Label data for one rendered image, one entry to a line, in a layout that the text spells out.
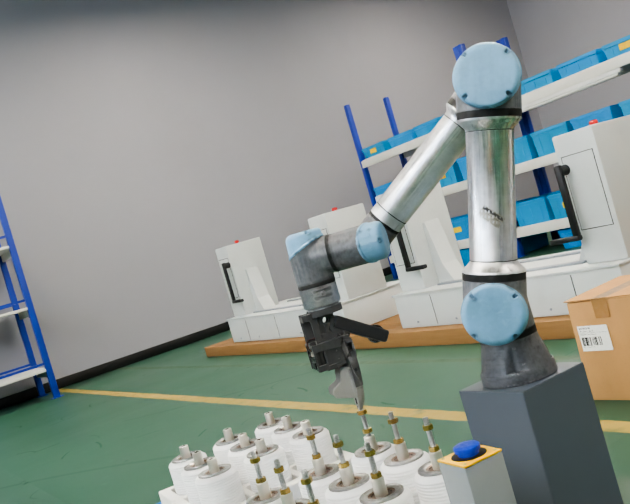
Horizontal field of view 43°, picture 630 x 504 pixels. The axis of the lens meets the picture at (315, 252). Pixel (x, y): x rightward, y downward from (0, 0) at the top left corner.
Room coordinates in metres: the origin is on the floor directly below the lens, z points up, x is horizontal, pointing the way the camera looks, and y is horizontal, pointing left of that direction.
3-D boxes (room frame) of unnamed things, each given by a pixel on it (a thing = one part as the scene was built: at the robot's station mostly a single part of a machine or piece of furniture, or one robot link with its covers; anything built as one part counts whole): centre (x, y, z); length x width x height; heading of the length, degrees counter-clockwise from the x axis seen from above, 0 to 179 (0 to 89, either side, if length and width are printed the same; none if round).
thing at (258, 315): (5.49, 0.13, 0.45); 1.61 x 0.57 x 0.74; 32
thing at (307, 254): (1.55, 0.01, 0.65); 0.09 x 0.08 x 0.11; 74
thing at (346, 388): (1.53, 0.01, 0.38); 0.06 x 0.03 x 0.09; 102
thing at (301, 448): (1.84, 0.13, 0.16); 0.10 x 0.10 x 0.18
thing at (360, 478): (1.39, 0.06, 0.25); 0.08 x 0.08 x 0.01
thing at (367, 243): (1.54, -0.09, 0.65); 0.11 x 0.11 x 0.08; 74
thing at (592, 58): (6.17, -2.52, 1.37); 0.50 x 0.38 x 0.11; 123
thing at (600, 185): (3.76, -0.95, 0.45); 1.45 x 0.57 x 0.74; 32
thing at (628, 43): (5.81, -2.75, 1.37); 0.50 x 0.38 x 0.11; 124
